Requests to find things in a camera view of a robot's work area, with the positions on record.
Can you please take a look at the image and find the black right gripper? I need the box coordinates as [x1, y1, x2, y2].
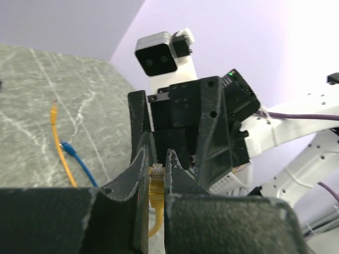
[128, 69, 260, 190]

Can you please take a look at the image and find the blue ethernet cable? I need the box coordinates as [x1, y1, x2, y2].
[60, 141, 99, 188]

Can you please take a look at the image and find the yellow ethernet cable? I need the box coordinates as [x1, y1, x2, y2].
[49, 103, 166, 239]

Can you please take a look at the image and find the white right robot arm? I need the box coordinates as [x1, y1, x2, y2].
[128, 69, 338, 208]

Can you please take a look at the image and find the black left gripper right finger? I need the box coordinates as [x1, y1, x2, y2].
[164, 150, 308, 253]

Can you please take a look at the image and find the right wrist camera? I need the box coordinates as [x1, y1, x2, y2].
[135, 28, 197, 94]

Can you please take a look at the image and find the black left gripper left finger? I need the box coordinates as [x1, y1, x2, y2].
[1, 147, 149, 253]

